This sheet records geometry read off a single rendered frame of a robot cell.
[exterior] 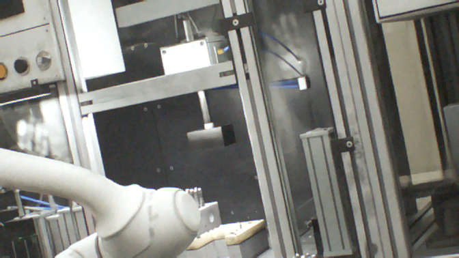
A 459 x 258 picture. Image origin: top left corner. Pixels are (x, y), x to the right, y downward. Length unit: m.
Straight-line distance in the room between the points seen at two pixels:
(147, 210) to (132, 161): 0.98
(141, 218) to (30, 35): 0.69
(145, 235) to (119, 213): 0.05
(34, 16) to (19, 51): 0.09
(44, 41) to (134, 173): 0.57
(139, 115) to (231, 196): 0.32
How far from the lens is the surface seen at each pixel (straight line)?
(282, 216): 1.77
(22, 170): 1.42
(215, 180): 2.30
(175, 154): 2.34
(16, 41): 2.02
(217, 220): 1.90
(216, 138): 2.00
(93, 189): 1.42
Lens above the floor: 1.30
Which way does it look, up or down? 3 degrees down
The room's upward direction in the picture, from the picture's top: 12 degrees counter-clockwise
